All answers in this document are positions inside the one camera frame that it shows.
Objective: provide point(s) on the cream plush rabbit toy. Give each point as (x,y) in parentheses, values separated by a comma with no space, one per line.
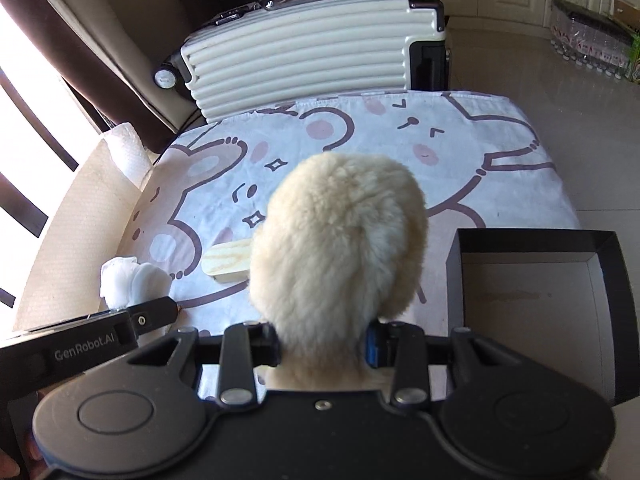
(340,240)

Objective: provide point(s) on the black cardboard box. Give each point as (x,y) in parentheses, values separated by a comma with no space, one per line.
(612,320)

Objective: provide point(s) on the white foam wrap roll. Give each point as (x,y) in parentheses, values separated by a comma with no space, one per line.
(75,220)

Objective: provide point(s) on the oval wooden block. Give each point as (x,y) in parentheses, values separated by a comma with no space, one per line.
(227,260)

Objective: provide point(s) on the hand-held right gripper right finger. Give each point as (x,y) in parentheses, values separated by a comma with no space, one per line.
(374,347)

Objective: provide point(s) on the person's left hand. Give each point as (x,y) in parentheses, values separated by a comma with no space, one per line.
(34,447)

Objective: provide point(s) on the brown curtain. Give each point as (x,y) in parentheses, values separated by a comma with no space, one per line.
(75,50)

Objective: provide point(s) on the pack of water bottles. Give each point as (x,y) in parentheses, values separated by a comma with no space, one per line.
(590,40)

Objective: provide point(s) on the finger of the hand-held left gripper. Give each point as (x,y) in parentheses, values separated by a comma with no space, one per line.
(155,312)

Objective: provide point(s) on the white ribbed suitcase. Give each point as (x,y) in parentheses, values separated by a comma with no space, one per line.
(300,60)

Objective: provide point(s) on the white cotton cloth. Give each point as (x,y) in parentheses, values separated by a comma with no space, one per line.
(132,280)

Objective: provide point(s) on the cartoon bear printed bedsheet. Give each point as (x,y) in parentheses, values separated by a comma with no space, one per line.
(390,130)

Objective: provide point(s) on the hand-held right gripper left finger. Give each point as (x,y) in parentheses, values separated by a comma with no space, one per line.
(265,345)

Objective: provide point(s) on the dark window railing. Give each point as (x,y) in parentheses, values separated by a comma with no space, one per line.
(25,185)

